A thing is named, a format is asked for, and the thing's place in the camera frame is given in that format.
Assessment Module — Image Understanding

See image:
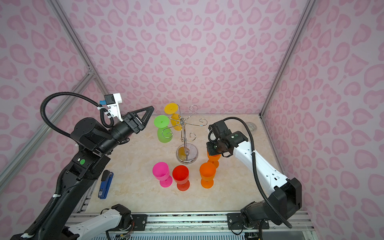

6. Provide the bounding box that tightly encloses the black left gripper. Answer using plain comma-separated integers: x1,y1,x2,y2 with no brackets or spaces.
98,106,153,156

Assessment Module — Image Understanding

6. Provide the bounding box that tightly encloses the orange wine glass front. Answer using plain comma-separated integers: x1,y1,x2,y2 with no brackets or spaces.
207,152,221,169

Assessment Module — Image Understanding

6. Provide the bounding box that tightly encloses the orange wine glass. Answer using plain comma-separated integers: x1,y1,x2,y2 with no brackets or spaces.
207,152,221,169
200,163,216,189

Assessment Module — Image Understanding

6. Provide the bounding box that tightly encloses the yellow plastic wine glass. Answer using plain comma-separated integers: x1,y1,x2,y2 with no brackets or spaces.
165,103,182,131

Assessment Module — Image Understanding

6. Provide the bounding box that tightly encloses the green plastic wine glass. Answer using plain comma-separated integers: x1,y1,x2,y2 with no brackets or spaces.
154,115,173,143

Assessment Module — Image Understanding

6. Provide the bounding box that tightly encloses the red plastic wine glass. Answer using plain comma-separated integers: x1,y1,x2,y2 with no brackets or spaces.
172,165,190,192

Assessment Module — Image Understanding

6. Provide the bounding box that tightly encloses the pink plastic wine glass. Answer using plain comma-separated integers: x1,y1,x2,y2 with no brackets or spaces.
152,162,173,188

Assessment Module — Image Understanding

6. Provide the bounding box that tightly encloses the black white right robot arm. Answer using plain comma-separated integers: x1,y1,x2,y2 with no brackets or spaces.
206,117,302,229

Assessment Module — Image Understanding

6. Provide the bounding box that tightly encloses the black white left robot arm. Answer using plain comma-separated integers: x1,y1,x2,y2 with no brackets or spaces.
12,106,154,240

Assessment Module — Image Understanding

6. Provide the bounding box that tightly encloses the chrome wine glass rack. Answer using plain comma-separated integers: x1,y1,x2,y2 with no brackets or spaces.
162,103,208,165

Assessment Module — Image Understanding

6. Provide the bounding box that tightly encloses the blue flat object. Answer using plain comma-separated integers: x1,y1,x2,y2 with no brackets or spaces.
98,170,114,200

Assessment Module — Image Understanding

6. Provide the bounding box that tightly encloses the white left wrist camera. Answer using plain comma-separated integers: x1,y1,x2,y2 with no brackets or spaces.
97,93,123,122

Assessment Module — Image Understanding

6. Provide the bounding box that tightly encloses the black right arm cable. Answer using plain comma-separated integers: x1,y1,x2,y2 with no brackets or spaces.
208,116,293,229

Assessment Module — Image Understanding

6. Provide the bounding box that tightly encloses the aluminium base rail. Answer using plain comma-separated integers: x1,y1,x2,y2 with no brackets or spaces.
66,211,319,240

